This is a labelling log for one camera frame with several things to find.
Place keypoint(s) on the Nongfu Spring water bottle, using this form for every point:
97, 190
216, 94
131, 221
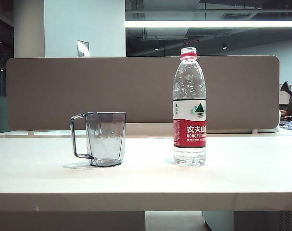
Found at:
189, 132

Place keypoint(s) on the transparent grey plastic mug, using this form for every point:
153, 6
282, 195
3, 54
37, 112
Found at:
105, 144

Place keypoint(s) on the brown fabric desk divider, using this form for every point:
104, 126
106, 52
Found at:
64, 91

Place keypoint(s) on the black ceiling spotlight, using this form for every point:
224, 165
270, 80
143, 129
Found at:
224, 46

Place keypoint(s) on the long linear ceiling light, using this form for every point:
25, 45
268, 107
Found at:
208, 23

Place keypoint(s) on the white round column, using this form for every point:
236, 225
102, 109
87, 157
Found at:
29, 29

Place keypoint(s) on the framed wall notice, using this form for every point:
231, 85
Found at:
83, 48

